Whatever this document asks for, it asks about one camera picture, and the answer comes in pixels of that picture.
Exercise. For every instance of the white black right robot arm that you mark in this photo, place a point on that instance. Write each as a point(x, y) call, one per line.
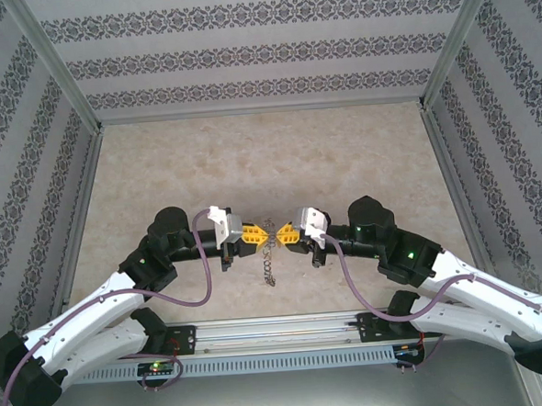
point(488, 297)

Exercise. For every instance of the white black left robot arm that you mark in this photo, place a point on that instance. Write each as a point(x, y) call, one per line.
point(84, 311)

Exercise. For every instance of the aluminium frame post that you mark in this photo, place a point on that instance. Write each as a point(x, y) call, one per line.
point(453, 44)
point(60, 68)
point(538, 393)

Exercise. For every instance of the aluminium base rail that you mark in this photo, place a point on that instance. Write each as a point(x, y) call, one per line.
point(279, 331)

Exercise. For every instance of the aluminium frame rail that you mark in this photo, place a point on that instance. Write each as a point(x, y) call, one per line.
point(454, 187)
point(261, 110)
point(80, 210)

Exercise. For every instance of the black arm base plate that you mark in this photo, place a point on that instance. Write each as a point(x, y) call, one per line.
point(187, 339)
point(368, 328)

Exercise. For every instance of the small circuit board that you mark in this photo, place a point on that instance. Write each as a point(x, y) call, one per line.
point(406, 350)
point(157, 368)

